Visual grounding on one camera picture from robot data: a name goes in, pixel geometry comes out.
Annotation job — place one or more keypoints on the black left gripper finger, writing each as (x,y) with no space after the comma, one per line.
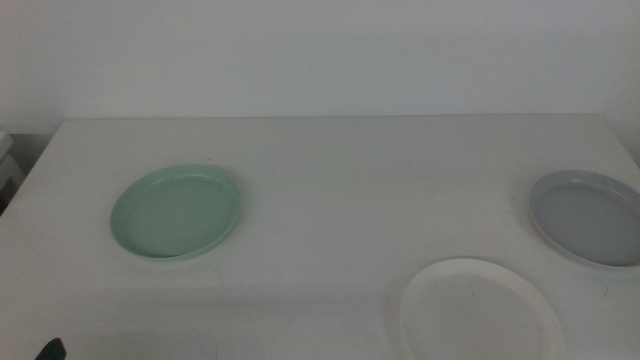
(52,351)

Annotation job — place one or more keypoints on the pale green shallow bowl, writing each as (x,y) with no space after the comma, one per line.
(175,212)

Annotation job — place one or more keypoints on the white shallow bowl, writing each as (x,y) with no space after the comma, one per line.
(475,315)

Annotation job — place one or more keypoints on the grey shallow bowl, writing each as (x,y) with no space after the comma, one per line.
(590,220)

